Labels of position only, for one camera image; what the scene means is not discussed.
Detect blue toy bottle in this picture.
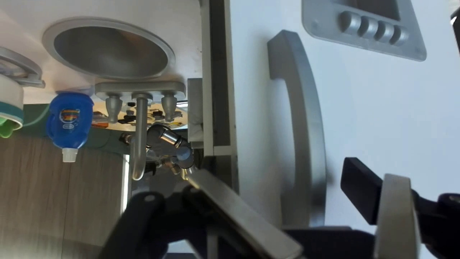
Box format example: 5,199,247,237
46,93,93,165

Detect grey toy faucet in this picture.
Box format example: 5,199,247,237
94,81,185,182

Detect grey ice dispenser panel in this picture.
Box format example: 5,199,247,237
300,0,426,62

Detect stacked colourful toy bowls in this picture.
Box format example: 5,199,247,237
0,48,44,139

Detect white toy fridge upper door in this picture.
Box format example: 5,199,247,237
224,0,460,229

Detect grey upper door handle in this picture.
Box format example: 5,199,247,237
267,31,327,228

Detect white toy kitchen set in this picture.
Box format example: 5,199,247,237
0,0,460,227

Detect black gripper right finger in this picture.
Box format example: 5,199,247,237
340,157,460,259

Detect grey toy sink basin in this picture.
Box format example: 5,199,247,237
41,18,175,81

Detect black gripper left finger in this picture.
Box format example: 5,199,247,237
97,170,303,259

